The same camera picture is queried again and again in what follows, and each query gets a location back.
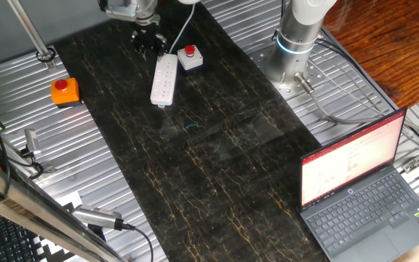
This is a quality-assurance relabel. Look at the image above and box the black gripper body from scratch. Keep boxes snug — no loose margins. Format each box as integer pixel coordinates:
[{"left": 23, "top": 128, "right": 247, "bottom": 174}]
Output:
[{"left": 130, "top": 20, "right": 167, "bottom": 50}]

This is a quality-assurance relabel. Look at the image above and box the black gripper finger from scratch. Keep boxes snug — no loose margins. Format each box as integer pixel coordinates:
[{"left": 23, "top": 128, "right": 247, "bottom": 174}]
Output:
[
  {"left": 155, "top": 36, "right": 167, "bottom": 56},
  {"left": 132, "top": 42, "right": 149, "bottom": 61}
]

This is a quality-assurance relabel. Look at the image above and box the white four-switch power strip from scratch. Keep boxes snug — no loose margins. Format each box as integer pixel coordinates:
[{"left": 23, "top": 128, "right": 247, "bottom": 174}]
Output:
[{"left": 150, "top": 53, "right": 179, "bottom": 108}]

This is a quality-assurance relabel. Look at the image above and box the grey box red button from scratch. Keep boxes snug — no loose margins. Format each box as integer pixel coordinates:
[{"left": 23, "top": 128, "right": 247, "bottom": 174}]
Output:
[{"left": 177, "top": 44, "right": 204, "bottom": 71}]

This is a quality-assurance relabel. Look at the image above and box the orange box red button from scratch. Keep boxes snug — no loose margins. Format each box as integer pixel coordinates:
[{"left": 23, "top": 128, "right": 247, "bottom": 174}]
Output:
[{"left": 50, "top": 76, "right": 83, "bottom": 109}]

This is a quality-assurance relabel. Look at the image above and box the silver metal pole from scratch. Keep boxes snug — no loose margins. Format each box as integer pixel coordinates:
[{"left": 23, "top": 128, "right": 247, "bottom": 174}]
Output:
[{"left": 6, "top": 0, "right": 57, "bottom": 71}]

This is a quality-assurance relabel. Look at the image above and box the black gold-veined marble mat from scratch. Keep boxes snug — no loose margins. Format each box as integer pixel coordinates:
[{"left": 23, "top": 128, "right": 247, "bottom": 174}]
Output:
[{"left": 54, "top": 0, "right": 329, "bottom": 262}]

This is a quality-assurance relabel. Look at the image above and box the black white marker sheet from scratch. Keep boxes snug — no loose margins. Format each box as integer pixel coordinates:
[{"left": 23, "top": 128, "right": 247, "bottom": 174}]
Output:
[{"left": 31, "top": 191, "right": 87, "bottom": 262}]

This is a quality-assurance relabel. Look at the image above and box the black computer keyboard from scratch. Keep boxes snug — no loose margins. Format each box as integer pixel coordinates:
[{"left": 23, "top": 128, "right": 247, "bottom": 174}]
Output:
[{"left": 0, "top": 209, "right": 40, "bottom": 262}]

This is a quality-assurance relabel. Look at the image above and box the dark grey open laptop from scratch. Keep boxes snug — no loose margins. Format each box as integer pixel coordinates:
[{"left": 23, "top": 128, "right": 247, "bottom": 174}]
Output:
[{"left": 298, "top": 106, "right": 419, "bottom": 262}]

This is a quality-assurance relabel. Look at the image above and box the grey power strip cable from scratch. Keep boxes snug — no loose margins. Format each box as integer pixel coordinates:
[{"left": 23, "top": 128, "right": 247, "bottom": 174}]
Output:
[{"left": 168, "top": 3, "right": 196, "bottom": 55}]

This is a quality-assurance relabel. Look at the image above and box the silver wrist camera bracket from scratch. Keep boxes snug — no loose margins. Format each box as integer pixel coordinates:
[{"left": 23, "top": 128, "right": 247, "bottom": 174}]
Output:
[{"left": 98, "top": 0, "right": 138, "bottom": 22}]

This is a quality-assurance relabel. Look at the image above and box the small silver camera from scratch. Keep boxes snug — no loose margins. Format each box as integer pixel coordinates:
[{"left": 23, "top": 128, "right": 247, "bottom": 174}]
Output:
[{"left": 23, "top": 128, "right": 42, "bottom": 158}]

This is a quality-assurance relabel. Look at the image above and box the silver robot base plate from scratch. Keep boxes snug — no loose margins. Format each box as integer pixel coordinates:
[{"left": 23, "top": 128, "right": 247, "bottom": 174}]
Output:
[{"left": 247, "top": 43, "right": 332, "bottom": 101}]

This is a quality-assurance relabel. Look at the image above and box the black looped thin cable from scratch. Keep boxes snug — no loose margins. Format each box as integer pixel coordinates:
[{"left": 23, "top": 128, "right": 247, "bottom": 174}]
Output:
[{"left": 314, "top": 39, "right": 419, "bottom": 150}]

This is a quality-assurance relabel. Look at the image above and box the silver camera on stand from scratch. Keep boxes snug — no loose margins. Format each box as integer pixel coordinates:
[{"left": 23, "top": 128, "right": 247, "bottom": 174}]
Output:
[{"left": 71, "top": 204, "right": 125, "bottom": 241}]

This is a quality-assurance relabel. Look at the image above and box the thick grey robot cable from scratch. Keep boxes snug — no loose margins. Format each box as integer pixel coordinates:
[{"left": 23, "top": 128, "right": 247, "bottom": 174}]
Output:
[{"left": 294, "top": 71, "right": 419, "bottom": 145}]

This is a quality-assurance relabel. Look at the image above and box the black camera cable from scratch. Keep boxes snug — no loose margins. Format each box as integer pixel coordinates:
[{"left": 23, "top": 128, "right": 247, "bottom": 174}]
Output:
[{"left": 121, "top": 222, "right": 155, "bottom": 262}]

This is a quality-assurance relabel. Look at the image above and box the metal frame beam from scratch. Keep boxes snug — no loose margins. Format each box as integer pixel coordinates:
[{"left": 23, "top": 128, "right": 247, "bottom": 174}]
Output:
[{"left": 0, "top": 151, "right": 127, "bottom": 262}]

